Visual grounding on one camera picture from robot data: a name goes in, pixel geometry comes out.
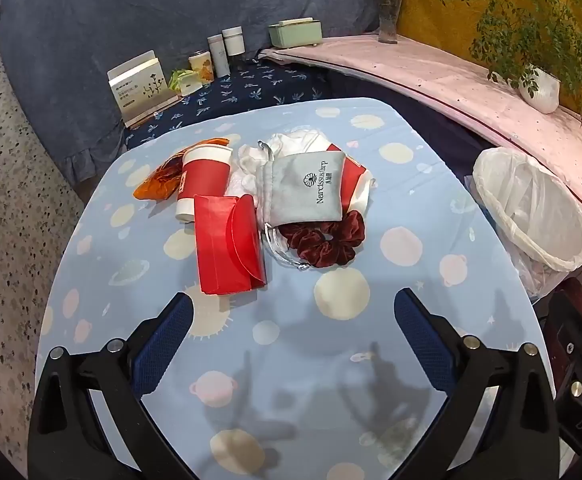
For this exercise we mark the yellow floral tin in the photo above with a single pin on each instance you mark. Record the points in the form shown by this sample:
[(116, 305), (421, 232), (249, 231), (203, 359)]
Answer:
[(202, 69)]

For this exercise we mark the pink cloth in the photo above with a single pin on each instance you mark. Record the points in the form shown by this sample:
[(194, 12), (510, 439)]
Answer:
[(446, 80)]

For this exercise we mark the red folding case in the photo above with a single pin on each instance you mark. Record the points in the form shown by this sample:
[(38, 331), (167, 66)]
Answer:
[(221, 255)]

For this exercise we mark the dark red velvet scrunchie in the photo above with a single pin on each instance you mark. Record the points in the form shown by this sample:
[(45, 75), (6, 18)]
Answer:
[(346, 230)]

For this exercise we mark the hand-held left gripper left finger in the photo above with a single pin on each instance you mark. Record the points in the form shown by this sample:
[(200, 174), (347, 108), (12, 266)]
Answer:
[(163, 345)]

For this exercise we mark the navy printed cloth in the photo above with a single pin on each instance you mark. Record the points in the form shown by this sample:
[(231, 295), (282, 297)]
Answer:
[(251, 90)]

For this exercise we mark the orange plastic bag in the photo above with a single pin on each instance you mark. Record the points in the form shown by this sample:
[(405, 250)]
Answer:
[(156, 182)]

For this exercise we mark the glass vase with pink flowers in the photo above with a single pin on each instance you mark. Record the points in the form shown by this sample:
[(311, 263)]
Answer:
[(390, 25)]

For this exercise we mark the light blue planet-print tablecloth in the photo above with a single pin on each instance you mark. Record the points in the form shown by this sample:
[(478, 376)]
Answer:
[(321, 385)]

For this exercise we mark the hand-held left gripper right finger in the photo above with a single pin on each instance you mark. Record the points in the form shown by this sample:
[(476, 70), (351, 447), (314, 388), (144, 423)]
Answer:
[(423, 345)]

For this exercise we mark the white cylinder container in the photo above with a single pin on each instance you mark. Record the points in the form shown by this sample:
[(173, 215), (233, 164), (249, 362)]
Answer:
[(234, 42)]

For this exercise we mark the red and white plastic bag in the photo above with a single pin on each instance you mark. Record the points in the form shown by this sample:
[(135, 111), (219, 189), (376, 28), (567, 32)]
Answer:
[(358, 185)]

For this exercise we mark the yellow cloth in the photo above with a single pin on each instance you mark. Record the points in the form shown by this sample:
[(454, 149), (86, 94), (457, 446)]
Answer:
[(431, 5)]

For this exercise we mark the bin with white liner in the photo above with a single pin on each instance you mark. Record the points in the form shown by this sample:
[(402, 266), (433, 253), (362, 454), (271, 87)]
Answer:
[(531, 205)]

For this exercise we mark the pale green box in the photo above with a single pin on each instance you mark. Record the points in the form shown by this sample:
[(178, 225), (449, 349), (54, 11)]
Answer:
[(296, 35)]

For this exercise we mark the green plant in white pot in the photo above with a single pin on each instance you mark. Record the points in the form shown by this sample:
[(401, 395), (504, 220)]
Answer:
[(541, 92)]

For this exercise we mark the green packet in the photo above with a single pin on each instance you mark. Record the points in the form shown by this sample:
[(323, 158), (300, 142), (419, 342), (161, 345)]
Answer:
[(186, 84)]

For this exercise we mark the blue-grey backdrop cloth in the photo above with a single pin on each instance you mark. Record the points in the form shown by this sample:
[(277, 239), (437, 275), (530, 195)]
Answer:
[(96, 20)]

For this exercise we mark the red and white paper cup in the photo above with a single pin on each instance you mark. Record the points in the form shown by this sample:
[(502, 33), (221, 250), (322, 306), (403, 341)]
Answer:
[(201, 180)]

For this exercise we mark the grey cylinder container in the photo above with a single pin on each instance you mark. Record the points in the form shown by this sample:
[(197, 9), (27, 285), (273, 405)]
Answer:
[(219, 57)]

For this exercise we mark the open white carton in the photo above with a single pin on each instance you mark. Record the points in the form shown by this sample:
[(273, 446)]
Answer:
[(141, 90)]

